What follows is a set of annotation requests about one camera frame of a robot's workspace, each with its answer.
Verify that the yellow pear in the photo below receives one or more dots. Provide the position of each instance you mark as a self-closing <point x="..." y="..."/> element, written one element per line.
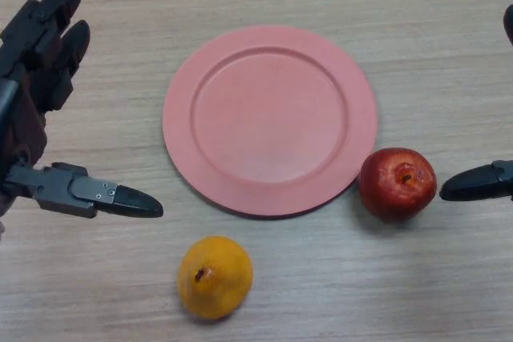
<point x="220" y="290"/>

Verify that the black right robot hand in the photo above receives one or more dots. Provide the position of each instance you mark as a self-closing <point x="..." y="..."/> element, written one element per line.
<point x="473" y="183"/>

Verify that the pink round plate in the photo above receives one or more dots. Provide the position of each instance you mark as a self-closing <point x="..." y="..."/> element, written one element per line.
<point x="268" y="117"/>

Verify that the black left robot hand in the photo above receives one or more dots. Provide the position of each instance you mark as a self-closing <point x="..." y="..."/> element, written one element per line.
<point x="52" y="186"/>

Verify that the red apple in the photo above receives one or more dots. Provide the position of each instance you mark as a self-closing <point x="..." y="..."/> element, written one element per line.
<point x="384" y="186"/>

